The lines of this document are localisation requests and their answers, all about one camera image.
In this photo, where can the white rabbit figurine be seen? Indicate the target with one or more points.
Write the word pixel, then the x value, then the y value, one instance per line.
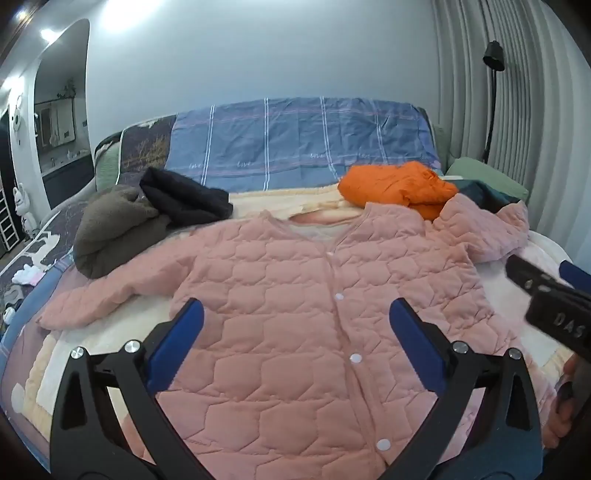
pixel 25 207

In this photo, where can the cream fleece blanket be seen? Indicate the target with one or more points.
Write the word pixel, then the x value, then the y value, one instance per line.
pixel 277 201

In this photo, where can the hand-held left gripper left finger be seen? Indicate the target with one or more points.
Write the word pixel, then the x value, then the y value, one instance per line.
pixel 178 344

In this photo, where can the grey curtain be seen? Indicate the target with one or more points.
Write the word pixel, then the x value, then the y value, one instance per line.
pixel 531 115

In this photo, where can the black floor lamp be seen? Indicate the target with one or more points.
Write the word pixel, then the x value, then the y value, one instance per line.
pixel 493 83

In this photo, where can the black garment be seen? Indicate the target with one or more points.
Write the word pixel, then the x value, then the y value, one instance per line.
pixel 184 198

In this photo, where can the green pillow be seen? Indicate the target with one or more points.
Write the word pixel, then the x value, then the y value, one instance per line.
pixel 107 161
pixel 485 173

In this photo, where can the blue striped bed sheet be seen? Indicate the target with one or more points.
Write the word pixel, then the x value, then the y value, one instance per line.
pixel 286 138

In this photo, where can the pink quilted jacket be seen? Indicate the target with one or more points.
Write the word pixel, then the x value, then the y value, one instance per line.
pixel 277 277

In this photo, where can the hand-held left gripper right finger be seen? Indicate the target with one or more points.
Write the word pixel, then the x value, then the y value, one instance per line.
pixel 415 346

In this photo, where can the orange garment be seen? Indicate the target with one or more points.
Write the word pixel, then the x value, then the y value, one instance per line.
pixel 392 184

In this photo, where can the dark patterned quilt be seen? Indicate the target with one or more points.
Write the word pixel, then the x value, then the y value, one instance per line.
pixel 143 143

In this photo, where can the dark teal garment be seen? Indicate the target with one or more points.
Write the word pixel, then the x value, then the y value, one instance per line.
pixel 485 194

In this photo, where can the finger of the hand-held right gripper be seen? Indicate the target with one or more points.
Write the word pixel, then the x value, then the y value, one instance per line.
pixel 526 274
pixel 575 277

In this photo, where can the brown fleece garment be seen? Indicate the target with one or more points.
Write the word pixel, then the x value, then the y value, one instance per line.
pixel 115 230

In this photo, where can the white ladder rack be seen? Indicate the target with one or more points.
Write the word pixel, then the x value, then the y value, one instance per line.
pixel 7 221

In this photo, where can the person's right hand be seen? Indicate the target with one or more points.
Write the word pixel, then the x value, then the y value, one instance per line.
pixel 565 401

